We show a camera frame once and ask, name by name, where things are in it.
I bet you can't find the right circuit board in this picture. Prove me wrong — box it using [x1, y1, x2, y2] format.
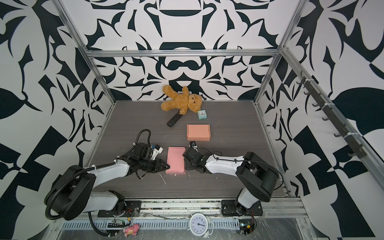
[239, 218, 257, 236]

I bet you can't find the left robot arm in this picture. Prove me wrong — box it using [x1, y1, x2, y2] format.
[44, 143, 170, 221]

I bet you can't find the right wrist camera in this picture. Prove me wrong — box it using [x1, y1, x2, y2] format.
[189, 141, 198, 150]

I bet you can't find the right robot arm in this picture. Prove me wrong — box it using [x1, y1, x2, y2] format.
[183, 147, 280, 216]

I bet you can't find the pink cardboard box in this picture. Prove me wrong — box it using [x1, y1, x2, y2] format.
[166, 147, 186, 175]

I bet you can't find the wall hook rack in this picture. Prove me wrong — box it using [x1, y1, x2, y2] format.
[298, 77, 368, 159]

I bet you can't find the brown teddy bear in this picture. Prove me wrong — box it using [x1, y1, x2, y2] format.
[161, 85, 203, 115]

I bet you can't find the circuit board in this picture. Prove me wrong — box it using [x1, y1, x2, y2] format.
[239, 218, 257, 236]
[107, 218, 131, 229]

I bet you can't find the black remote control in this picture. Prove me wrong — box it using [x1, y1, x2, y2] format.
[167, 111, 183, 127]

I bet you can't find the salmon cardboard box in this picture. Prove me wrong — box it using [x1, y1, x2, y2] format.
[187, 125, 211, 142]

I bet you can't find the left circuit board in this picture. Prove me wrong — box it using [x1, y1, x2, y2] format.
[107, 218, 131, 229]

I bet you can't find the white round analog clock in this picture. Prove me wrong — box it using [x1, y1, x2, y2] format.
[188, 213, 215, 239]

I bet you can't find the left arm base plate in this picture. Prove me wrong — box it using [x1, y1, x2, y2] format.
[98, 200, 142, 218]

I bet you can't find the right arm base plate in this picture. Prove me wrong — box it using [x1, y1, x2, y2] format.
[221, 200, 264, 217]

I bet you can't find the small pink toy figure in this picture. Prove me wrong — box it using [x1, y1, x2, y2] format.
[124, 224, 140, 237]

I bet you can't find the small teal alarm clock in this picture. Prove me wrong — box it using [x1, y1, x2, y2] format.
[197, 110, 208, 120]

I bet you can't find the black corrugated cable hose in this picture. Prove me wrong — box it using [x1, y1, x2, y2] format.
[44, 128, 152, 237]

